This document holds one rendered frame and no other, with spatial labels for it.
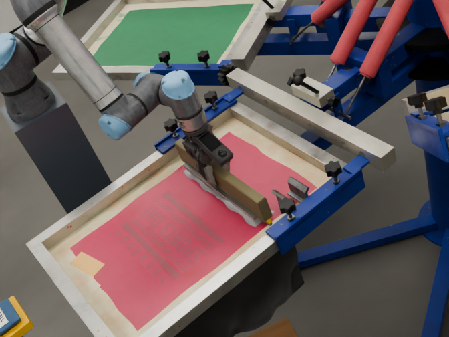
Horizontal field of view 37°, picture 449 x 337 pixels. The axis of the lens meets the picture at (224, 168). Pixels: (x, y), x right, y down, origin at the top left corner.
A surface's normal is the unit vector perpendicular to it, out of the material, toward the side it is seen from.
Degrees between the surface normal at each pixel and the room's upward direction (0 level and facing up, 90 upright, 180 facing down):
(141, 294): 0
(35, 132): 90
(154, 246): 0
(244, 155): 0
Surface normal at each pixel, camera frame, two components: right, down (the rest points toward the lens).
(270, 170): -0.29, -0.71
